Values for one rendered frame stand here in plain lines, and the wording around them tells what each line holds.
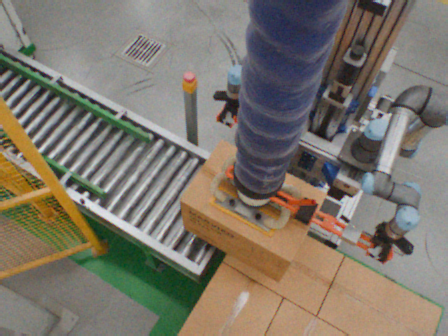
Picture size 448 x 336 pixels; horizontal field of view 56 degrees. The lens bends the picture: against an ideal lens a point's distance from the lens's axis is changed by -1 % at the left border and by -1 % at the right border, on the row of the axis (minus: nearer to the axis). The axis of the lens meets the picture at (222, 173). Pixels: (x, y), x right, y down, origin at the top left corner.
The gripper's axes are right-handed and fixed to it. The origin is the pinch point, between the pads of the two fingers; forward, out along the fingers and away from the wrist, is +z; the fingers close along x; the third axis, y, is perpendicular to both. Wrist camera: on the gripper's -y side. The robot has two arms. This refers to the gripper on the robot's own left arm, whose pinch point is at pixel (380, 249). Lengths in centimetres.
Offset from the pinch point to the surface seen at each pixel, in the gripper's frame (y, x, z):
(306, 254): 23, -8, 66
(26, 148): 146, 45, -22
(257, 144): 59, 13, -52
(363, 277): -11, -12, 66
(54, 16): 327, -117, 117
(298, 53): 54, 12, -97
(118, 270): 128, 49, 120
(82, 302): 136, 78, 121
